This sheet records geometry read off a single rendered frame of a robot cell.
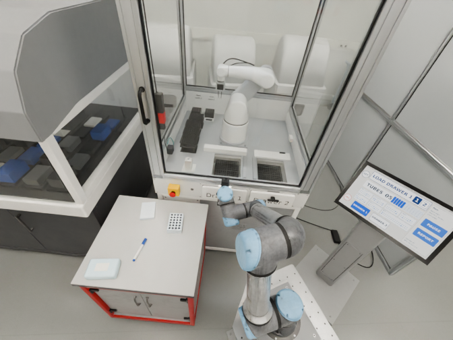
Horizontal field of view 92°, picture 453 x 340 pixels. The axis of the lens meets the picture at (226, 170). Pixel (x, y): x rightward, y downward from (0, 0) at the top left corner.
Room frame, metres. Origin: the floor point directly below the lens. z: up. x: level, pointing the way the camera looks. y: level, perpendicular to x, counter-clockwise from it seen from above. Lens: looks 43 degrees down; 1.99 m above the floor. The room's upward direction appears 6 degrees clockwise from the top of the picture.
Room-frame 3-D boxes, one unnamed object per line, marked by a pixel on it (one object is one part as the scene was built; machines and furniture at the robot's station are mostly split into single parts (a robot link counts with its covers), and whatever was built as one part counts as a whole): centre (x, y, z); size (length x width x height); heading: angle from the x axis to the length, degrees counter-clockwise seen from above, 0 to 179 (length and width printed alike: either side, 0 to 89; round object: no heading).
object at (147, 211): (0.83, 0.48, 0.77); 0.13 x 0.09 x 0.02; 14
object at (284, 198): (0.96, -0.32, 0.87); 0.29 x 0.02 x 0.11; 91
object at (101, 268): (0.43, 0.58, 0.78); 0.15 x 0.10 x 0.04; 98
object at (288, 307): (0.30, -0.32, 0.95); 0.13 x 0.12 x 0.14; 112
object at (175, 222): (0.75, 0.28, 0.78); 0.12 x 0.08 x 0.04; 6
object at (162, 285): (0.65, 0.40, 0.38); 0.62 x 0.58 x 0.76; 91
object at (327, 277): (0.82, -0.95, 0.51); 0.50 x 0.45 x 1.02; 136
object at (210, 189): (0.95, 0.00, 0.87); 0.29 x 0.02 x 0.11; 91
